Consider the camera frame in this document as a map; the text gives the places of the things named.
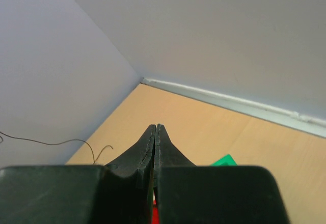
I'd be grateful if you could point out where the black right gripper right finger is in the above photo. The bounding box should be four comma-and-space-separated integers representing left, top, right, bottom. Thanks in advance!
154, 124, 290, 223

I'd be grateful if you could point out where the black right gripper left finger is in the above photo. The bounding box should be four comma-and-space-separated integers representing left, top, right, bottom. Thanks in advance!
1, 125, 156, 223

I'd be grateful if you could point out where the red brown wire bundle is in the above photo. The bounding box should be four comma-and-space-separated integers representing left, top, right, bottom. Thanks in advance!
0, 131, 114, 165

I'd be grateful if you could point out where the red plastic bin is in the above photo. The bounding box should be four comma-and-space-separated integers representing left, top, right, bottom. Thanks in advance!
151, 200, 159, 224

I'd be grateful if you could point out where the far green plastic bin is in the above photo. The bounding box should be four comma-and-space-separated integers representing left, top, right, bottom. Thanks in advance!
211, 154, 237, 166

